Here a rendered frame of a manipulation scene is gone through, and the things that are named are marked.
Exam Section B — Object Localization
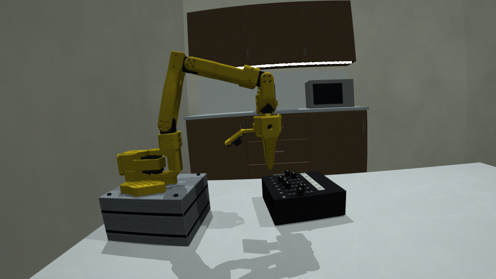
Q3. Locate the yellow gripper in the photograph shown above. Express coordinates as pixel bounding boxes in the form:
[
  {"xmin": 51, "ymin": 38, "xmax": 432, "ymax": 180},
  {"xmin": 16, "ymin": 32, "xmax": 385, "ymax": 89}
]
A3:
[{"xmin": 225, "ymin": 113, "xmax": 282, "ymax": 170}]

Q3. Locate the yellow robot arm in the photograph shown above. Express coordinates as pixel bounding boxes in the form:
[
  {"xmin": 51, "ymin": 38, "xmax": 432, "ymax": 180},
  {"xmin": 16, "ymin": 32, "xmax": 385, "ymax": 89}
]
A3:
[{"xmin": 120, "ymin": 51, "xmax": 278, "ymax": 197}]

